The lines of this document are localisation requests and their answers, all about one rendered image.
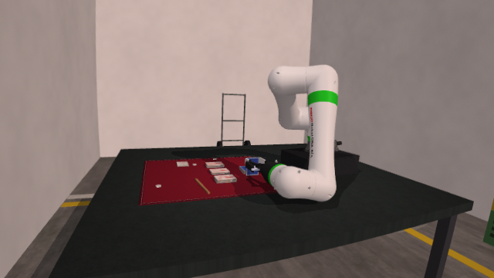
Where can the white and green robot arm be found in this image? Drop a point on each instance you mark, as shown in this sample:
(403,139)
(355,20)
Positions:
(321,83)

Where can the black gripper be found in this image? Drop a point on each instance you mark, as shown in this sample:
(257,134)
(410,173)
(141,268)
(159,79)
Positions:
(252,166)

